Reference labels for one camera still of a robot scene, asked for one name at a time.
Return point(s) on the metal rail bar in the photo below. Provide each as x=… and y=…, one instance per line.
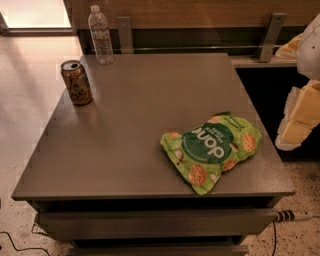
x=231, y=50

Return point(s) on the grey drawer cabinet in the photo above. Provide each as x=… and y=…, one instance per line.
x=100, y=179

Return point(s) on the gold soda can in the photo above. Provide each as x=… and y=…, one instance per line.
x=76, y=82

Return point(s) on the clear plastic water bottle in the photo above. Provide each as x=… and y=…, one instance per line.
x=100, y=34

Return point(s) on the white power strip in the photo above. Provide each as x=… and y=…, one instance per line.
x=290, y=215

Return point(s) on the right metal wall bracket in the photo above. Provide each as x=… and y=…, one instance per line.
x=265, y=50

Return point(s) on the green rice chip bag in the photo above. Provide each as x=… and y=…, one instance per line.
x=204, y=153

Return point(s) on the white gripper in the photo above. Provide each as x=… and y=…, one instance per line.
x=310, y=50

